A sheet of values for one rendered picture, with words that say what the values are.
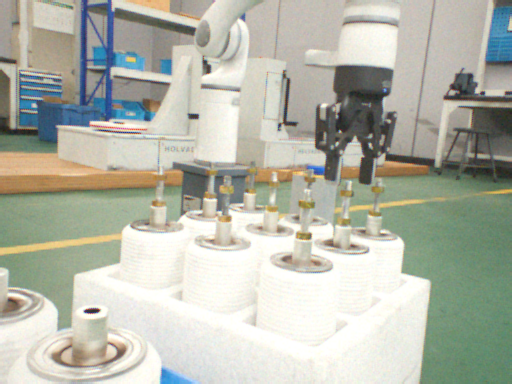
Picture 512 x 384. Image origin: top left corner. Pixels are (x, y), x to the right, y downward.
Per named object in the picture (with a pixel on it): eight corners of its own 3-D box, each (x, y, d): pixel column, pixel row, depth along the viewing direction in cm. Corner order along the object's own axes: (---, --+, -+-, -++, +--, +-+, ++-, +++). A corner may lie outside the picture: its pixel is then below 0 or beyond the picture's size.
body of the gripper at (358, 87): (366, 58, 62) (356, 136, 64) (409, 66, 68) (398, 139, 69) (321, 60, 68) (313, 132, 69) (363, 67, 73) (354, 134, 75)
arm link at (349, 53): (343, 73, 77) (349, 29, 76) (409, 72, 68) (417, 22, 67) (299, 65, 71) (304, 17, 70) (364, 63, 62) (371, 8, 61)
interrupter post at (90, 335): (62, 358, 35) (64, 311, 35) (92, 346, 37) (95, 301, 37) (85, 370, 34) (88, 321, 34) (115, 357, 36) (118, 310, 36)
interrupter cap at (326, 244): (375, 249, 73) (375, 244, 73) (360, 260, 66) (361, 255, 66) (324, 239, 76) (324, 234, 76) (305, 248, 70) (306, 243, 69)
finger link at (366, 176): (373, 158, 71) (370, 185, 71) (376, 158, 71) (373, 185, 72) (361, 156, 73) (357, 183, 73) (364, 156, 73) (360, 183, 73)
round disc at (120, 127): (79, 128, 290) (79, 118, 289) (128, 130, 311) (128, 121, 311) (107, 133, 269) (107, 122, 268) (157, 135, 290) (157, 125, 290)
